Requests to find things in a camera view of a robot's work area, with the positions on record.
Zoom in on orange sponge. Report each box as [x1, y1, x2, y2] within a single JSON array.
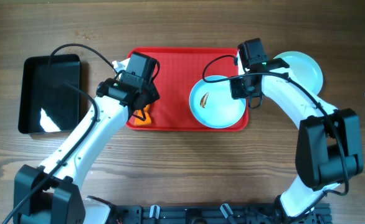
[[133, 105, 152, 126]]

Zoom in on light blue plate back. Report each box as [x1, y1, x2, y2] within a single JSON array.
[[274, 51, 323, 95]]

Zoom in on light blue plate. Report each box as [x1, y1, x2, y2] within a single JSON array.
[[189, 80, 246, 129], [274, 51, 323, 95]]

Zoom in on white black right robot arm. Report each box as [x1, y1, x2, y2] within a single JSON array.
[[230, 39, 364, 223]]

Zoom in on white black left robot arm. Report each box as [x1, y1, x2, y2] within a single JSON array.
[[4, 52, 160, 223]]

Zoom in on red serving tray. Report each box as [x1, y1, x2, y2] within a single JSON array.
[[126, 47, 249, 132]]

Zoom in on black plastic tray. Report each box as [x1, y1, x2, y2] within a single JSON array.
[[18, 54, 81, 134]]

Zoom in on light blue plate front right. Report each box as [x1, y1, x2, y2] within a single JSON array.
[[189, 80, 246, 129]]

